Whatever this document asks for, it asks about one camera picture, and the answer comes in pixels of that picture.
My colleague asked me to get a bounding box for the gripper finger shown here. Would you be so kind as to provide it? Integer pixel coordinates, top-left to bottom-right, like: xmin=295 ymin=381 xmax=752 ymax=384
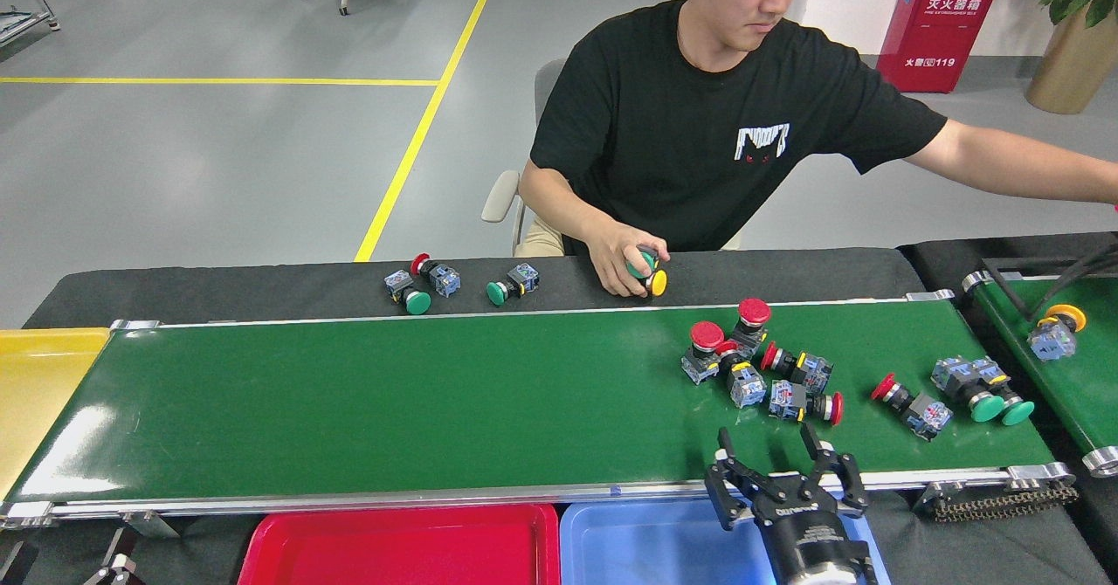
xmin=0 ymin=540 xmax=40 ymax=585
xmin=83 ymin=526 xmax=142 ymax=585

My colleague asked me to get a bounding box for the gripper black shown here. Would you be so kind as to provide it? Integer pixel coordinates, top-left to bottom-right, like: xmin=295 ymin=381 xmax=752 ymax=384
xmin=704 ymin=423 xmax=877 ymax=585

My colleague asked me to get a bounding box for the blue plastic tray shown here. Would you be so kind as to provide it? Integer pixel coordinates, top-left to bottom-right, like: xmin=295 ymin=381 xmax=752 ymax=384
xmin=560 ymin=498 xmax=892 ymax=585

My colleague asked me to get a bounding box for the yellow plastic tray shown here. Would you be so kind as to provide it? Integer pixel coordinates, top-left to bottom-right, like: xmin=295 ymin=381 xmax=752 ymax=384
xmin=0 ymin=327 xmax=112 ymax=503

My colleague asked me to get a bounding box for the red plastic tray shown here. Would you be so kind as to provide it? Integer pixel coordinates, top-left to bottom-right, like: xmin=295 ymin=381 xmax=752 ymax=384
xmin=238 ymin=504 xmax=561 ymax=585

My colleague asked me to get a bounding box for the green conveyor belt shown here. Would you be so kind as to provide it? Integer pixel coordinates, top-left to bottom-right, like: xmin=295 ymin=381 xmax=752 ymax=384
xmin=0 ymin=288 xmax=1080 ymax=533
xmin=961 ymin=258 xmax=1118 ymax=478

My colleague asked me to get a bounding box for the person's right hand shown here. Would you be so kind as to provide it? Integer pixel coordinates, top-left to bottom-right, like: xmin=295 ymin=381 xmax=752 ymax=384
xmin=587 ymin=222 xmax=672 ymax=299

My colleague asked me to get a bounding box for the black table cover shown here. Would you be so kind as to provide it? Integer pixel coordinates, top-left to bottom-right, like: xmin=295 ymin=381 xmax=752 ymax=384
xmin=24 ymin=247 xmax=927 ymax=330

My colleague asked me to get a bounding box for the person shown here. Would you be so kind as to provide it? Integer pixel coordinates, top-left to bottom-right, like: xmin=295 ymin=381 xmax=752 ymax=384
xmin=518 ymin=0 xmax=1118 ymax=299

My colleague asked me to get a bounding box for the grey office chair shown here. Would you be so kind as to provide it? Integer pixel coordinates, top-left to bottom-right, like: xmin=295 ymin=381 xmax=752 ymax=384
xmin=480 ymin=58 xmax=569 ymax=254

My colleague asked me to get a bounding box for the red fire extinguisher box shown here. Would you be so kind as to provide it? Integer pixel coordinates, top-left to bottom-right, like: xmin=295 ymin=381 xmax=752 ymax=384
xmin=876 ymin=0 xmax=1008 ymax=94

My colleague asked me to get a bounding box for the potted plant in gold pot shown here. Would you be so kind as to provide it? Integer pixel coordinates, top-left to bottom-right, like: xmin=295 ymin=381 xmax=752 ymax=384
xmin=1022 ymin=0 xmax=1118 ymax=115

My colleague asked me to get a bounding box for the black drive chain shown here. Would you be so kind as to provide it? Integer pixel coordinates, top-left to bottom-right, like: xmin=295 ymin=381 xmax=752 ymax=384
xmin=913 ymin=478 xmax=1080 ymax=522

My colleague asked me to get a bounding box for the black metal guide bracket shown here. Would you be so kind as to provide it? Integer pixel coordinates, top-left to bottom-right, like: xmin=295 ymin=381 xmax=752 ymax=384
xmin=983 ymin=253 xmax=1118 ymax=324

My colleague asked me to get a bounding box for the metal rack frame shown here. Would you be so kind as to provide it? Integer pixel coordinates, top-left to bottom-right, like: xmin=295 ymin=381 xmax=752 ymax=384
xmin=0 ymin=0 xmax=61 ymax=47

